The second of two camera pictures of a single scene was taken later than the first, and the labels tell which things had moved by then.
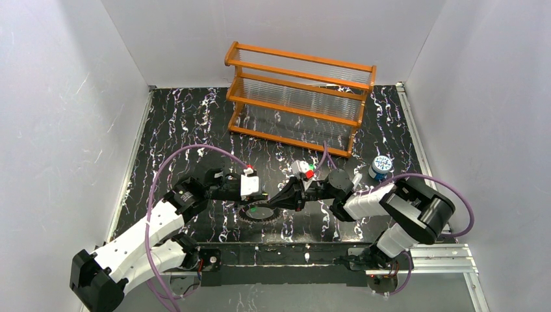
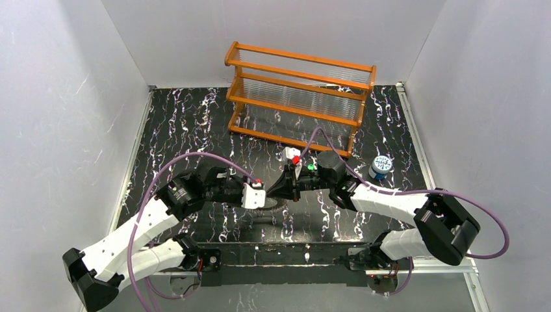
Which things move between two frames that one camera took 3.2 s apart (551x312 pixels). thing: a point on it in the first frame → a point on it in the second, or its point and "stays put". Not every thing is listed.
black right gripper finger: x=290 y=197 → x=286 y=186
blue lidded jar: x=379 y=168 stays put
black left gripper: x=237 y=190 stays put
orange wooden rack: x=307 y=101 stays put
